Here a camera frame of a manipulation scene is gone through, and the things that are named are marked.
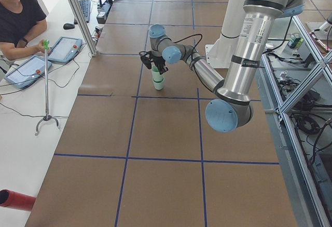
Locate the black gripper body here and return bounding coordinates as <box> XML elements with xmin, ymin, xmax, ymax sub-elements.
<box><xmin>150</xmin><ymin>54</ymin><xmax>165</xmax><ymax>69</ymax></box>

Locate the green cup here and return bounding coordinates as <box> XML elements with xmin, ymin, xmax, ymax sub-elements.
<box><xmin>151</xmin><ymin>66</ymin><xmax>164</xmax><ymax>82</ymax></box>
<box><xmin>153</xmin><ymin>78</ymin><xmax>164</xmax><ymax>90</ymax></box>

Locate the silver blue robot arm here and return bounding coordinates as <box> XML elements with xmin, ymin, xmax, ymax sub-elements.
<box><xmin>140</xmin><ymin>0</ymin><xmax>305</xmax><ymax>132</ymax></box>

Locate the person's hand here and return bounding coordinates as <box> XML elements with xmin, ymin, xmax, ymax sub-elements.
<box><xmin>32</xmin><ymin>41</ymin><xmax>45</xmax><ymax>54</ymax></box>

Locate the green cup on table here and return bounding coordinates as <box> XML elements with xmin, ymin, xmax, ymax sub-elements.
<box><xmin>153</xmin><ymin>78</ymin><xmax>164</xmax><ymax>90</ymax></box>

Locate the black power strip box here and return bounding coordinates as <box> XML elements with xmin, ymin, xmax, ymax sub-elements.
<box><xmin>96</xmin><ymin>3</ymin><xmax>112</xmax><ymax>24</ymax></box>

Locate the black keyboard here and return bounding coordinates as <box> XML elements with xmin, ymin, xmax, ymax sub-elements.
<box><xmin>78</xmin><ymin>0</ymin><xmax>91</xmax><ymax>23</ymax></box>

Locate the blue teach pendant far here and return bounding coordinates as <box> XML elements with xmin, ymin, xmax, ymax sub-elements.
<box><xmin>48</xmin><ymin>36</ymin><xmax>82</xmax><ymax>64</ymax></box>

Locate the blue teach pendant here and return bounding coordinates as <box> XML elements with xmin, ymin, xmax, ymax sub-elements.
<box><xmin>4</xmin><ymin>55</ymin><xmax>45</xmax><ymax>89</ymax></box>
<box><xmin>48</xmin><ymin>36</ymin><xmax>82</xmax><ymax>64</ymax></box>

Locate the black computer mouse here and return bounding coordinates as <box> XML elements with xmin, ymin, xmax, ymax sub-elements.
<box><xmin>63</xmin><ymin>23</ymin><xmax>75</xmax><ymax>30</ymax></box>

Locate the metal reacher grabber stick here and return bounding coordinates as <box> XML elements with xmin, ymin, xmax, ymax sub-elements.
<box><xmin>34</xmin><ymin>40</ymin><xmax>60</xmax><ymax>136</ymax></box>

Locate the blue teach pendant near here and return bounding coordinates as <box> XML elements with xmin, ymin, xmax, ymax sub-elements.
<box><xmin>4</xmin><ymin>55</ymin><xmax>45</xmax><ymax>89</ymax></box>

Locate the person in black shirt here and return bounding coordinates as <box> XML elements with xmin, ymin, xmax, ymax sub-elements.
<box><xmin>1</xmin><ymin>0</ymin><xmax>47</xmax><ymax>61</ymax></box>

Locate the red tube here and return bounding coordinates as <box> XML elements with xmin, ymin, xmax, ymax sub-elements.
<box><xmin>1</xmin><ymin>189</ymin><xmax>36</xmax><ymax>211</ymax></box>

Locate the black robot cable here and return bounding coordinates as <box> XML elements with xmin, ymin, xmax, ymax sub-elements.
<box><xmin>172</xmin><ymin>33</ymin><xmax>216</xmax><ymax>92</ymax></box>

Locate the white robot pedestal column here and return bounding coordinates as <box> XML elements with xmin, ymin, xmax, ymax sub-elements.
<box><xmin>205</xmin><ymin>0</ymin><xmax>261</xmax><ymax>71</ymax></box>

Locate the aluminium frame post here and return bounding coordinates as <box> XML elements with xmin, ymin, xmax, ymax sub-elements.
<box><xmin>68</xmin><ymin>0</ymin><xmax>98</xmax><ymax>57</ymax></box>

